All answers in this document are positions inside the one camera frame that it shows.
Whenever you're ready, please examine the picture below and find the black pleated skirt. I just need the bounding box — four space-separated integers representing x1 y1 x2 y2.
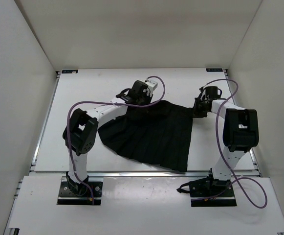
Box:
98 100 193 171

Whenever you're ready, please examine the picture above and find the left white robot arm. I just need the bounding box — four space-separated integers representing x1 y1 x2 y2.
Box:
63 80 158 195

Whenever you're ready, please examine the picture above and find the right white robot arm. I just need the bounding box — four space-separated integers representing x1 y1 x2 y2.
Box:
193 86 259 196

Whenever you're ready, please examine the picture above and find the right corner label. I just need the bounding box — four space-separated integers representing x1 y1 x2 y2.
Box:
206 68 223 72

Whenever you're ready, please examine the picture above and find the corner label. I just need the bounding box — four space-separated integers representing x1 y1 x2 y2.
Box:
61 70 78 74
206 68 223 72

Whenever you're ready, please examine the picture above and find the left corner label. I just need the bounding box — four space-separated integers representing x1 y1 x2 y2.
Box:
61 70 78 74

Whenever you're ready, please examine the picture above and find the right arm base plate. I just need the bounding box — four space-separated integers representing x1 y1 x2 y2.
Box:
176 178 237 208

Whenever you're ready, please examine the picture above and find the aluminium rail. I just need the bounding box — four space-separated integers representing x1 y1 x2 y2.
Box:
87 171 209 177

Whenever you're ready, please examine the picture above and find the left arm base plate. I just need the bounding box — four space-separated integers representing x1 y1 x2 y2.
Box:
57 178 103 206

